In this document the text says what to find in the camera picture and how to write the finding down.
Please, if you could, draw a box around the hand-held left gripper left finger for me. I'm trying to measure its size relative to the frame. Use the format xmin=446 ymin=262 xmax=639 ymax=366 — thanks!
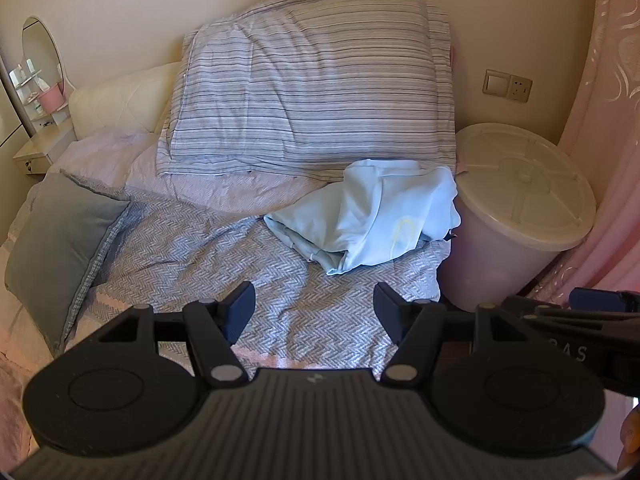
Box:
xmin=94 ymin=281 xmax=257 ymax=388

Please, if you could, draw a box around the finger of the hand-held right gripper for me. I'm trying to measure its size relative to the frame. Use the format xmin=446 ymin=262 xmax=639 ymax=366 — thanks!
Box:
xmin=570 ymin=287 xmax=640 ymax=313
xmin=502 ymin=296 xmax=640 ymax=322

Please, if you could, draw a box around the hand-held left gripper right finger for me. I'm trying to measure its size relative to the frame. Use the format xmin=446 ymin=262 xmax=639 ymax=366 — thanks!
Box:
xmin=374 ymin=282 xmax=538 ymax=387

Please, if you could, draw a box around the light blue sweatshirt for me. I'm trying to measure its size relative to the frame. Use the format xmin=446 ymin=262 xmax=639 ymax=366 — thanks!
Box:
xmin=263 ymin=159 xmax=462 ymax=276

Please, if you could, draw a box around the person's right hand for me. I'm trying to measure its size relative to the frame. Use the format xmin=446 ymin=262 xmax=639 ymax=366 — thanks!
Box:
xmin=617 ymin=402 xmax=640 ymax=472

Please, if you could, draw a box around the grey herringbone blanket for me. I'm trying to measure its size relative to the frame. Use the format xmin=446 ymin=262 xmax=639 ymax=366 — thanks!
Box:
xmin=65 ymin=175 xmax=451 ymax=367

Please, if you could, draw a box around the white lidded plastic bucket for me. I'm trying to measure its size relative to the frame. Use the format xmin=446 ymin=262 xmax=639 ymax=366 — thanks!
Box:
xmin=454 ymin=122 xmax=598 ymax=253

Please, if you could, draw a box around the pink patterned curtain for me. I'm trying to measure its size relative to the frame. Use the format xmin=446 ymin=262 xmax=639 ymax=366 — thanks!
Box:
xmin=525 ymin=0 xmax=640 ymax=311

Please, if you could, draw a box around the grey cushion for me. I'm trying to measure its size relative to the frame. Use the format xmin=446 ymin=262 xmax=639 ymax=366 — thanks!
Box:
xmin=5 ymin=170 xmax=133 ymax=356

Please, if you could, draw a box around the striped folded quilt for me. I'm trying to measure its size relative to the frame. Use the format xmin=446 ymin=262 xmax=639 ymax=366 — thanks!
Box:
xmin=155 ymin=0 xmax=458 ymax=183

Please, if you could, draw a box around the white padded headboard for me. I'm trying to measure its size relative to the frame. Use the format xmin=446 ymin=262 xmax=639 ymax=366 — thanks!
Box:
xmin=67 ymin=61 xmax=182 ymax=142

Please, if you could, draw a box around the white dressing table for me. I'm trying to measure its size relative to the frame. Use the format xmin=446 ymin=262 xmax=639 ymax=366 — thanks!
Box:
xmin=0 ymin=60 xmax=78 ymax=177

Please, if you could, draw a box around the oval mirror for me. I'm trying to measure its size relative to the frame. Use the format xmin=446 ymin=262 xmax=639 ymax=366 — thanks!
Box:
xmin=21 ymin=16 xmax=66 ymax=92

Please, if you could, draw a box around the wall power socket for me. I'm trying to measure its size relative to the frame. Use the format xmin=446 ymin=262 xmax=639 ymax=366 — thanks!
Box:
xmin=506 ymin=74 xmax=533 ymax=104

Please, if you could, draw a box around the wall light switch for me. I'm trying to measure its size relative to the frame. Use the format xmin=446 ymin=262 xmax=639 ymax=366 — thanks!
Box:
xmin=482 ymin=69 xmax=511 ymax=98

